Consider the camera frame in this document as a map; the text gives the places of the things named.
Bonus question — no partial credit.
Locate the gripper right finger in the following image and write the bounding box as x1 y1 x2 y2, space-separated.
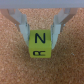
49 8 83 46

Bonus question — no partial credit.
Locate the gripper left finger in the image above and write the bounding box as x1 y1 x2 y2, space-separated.
1 8 32 48

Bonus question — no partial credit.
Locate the yellow block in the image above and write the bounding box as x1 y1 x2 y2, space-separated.
27 29 53 59

